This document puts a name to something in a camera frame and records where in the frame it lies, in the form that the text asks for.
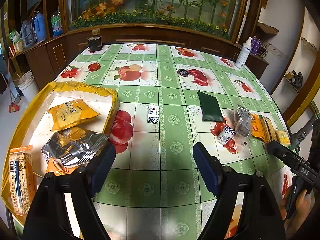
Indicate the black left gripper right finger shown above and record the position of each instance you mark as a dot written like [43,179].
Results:
[210,169]

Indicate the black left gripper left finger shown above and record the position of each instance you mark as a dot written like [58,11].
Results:
[98,168]

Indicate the silver black foil snack packet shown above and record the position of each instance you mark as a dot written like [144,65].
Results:
[74,146]

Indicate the dark green snack packet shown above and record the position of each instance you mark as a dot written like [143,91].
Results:
[210,107]

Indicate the right hand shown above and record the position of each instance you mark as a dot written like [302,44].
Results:
[303,206]

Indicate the clear grey snack packet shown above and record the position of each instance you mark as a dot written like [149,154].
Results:
[243,120]

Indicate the green cracker sleeve package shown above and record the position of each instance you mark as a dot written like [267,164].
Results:
[262,128]

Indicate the yellow orange snack bag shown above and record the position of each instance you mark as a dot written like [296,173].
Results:
[70,114]

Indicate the long orange cracker package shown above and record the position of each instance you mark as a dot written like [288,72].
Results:
[21,179]

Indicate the yellow rimmed white tray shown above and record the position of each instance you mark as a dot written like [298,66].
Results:
[34,128]

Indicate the small blue white candy packet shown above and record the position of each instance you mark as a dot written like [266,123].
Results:
[153,114]

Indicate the green fruit pattern tablecloth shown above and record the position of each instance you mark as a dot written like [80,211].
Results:
[154,190]

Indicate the white plastic bucket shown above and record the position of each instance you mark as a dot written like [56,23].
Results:
[28,86]

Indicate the black bottle cap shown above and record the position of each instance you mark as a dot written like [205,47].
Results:
[183,72]

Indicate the red broom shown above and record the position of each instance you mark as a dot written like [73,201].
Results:
[13,107]

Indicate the white spray bottle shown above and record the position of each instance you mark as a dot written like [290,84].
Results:
[244,53]

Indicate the purple bottles on shelf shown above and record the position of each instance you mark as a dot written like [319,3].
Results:
[255,44]

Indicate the grey thermos jug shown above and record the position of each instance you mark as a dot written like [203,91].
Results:
[27,34]

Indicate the blue thermos jug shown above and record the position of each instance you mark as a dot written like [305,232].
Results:
[40,27]

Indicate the flower mural glass panel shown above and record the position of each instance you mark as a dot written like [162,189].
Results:
[217,17]

